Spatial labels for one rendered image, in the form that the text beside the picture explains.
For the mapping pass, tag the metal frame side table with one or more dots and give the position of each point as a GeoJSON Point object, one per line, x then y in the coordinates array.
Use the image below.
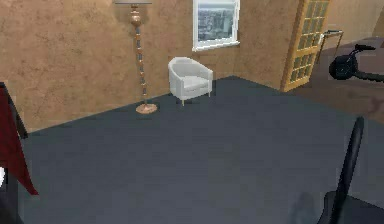
{"type": "Point", "coordinates": [330, 38]}

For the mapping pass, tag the dark red cloth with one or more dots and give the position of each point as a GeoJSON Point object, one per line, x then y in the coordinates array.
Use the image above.
{"type": "Point", "coordinates": [11, 143]}

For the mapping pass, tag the white armchair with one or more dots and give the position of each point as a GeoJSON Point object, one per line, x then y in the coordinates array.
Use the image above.
{"type": "Point", "coordinates": [190, 81]}

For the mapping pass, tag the white framed window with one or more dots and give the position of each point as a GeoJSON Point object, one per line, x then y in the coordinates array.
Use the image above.
{"type": "Point", "coordinates": [215, 23]}

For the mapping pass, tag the yellow glass panelled door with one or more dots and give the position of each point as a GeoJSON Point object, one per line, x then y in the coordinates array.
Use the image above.
{"type": "Point", "coordinates": [305, 46]}

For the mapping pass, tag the black chair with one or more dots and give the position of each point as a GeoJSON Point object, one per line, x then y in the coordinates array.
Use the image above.
{"type": "Point", "coordinates": [346, 186]}

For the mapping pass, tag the copper floor lamp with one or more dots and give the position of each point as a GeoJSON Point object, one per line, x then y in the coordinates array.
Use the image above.
{"type": "Point", "coordinates": [140, 63]}

